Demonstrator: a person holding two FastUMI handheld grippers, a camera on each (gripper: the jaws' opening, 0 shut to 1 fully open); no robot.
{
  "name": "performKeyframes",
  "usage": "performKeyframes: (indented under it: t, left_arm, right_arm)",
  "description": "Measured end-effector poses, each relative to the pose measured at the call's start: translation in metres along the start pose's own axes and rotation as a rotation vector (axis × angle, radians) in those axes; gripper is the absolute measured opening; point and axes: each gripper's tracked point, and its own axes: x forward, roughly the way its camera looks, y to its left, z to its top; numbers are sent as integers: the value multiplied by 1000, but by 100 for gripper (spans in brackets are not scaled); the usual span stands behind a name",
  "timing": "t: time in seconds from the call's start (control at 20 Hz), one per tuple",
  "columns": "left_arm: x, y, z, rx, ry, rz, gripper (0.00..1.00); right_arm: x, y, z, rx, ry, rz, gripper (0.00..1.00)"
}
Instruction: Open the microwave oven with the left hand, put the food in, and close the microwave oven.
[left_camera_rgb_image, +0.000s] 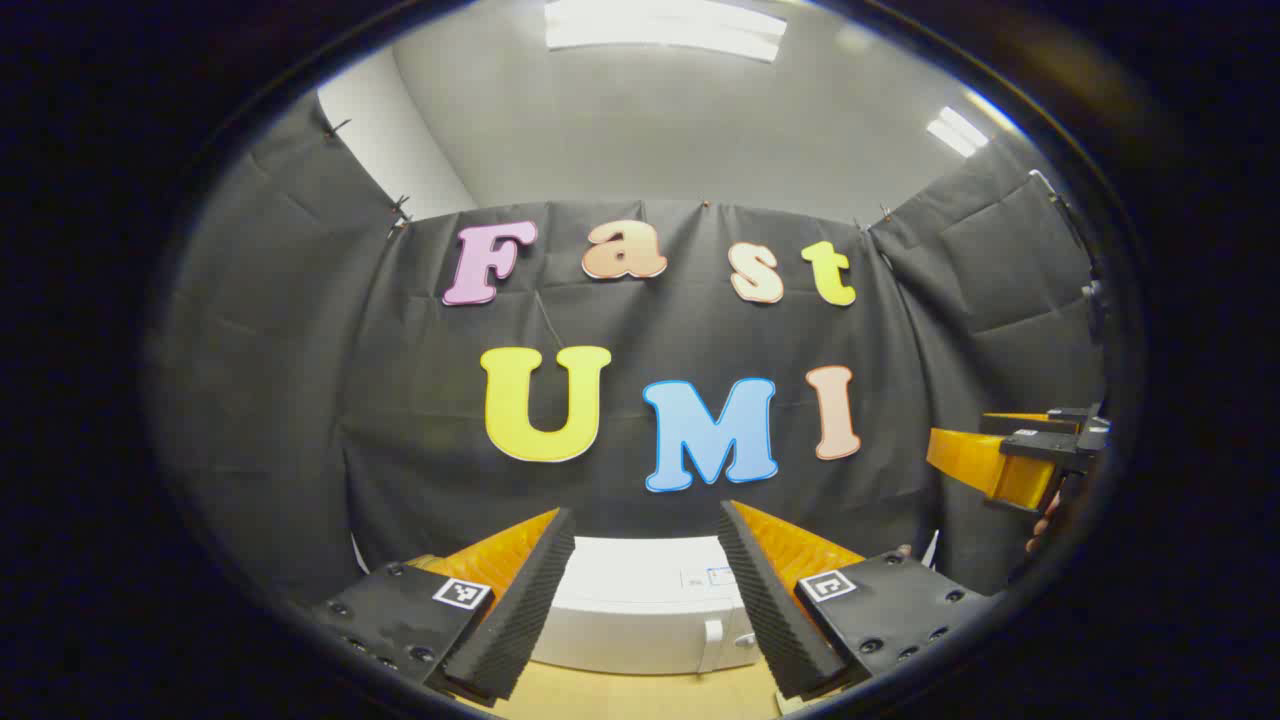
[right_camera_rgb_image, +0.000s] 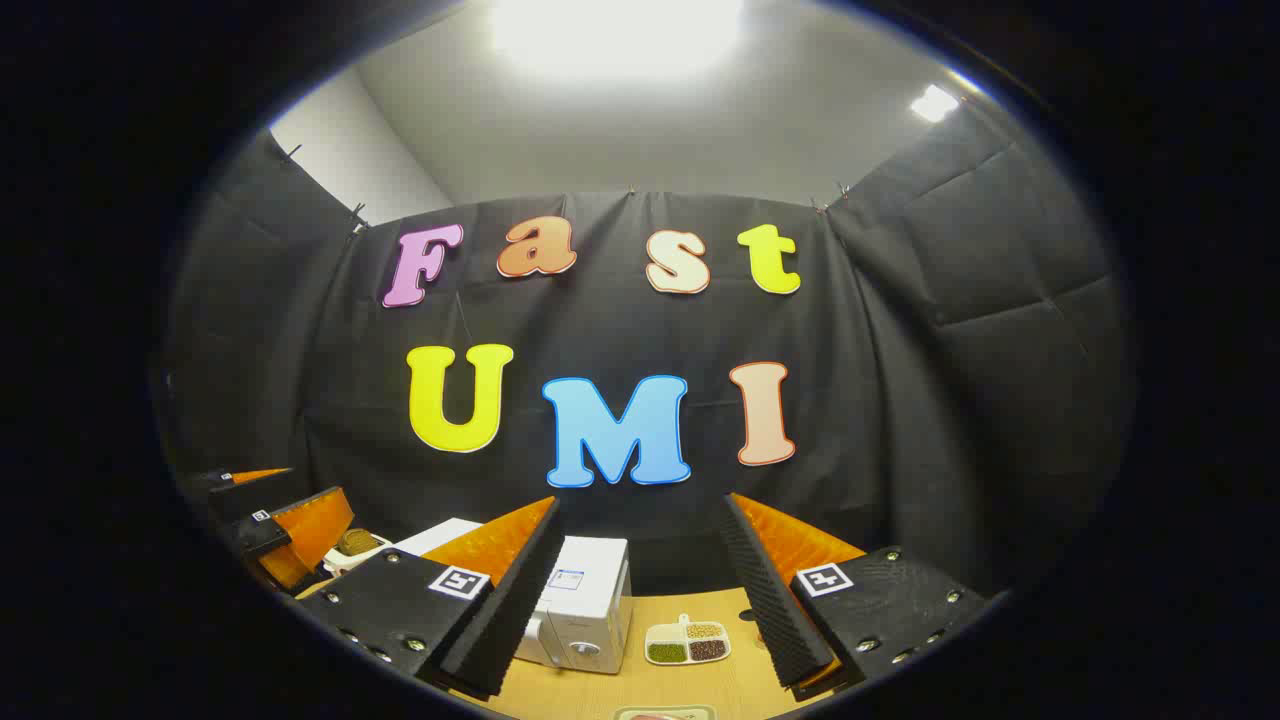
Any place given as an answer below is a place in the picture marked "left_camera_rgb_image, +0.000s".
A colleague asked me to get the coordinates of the black backdrop cloth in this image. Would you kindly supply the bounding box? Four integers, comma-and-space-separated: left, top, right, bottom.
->
150, 90, 1111, 601

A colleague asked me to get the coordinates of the large ceiling light panel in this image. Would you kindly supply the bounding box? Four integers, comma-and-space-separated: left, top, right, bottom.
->
545, 0, 788, 63

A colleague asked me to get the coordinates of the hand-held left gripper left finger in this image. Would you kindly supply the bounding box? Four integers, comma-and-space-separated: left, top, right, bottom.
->
310, 507, 578, 706

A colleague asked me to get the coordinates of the white microwave oven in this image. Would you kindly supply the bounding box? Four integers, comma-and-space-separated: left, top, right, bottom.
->
530, 537, 761, 676

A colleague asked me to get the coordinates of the small ceiling light panel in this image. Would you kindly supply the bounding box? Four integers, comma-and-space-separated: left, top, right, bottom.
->
927, 105, 991, 158

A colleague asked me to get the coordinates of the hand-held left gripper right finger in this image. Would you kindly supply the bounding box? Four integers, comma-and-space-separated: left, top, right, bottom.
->
718, 500, 1001, 701

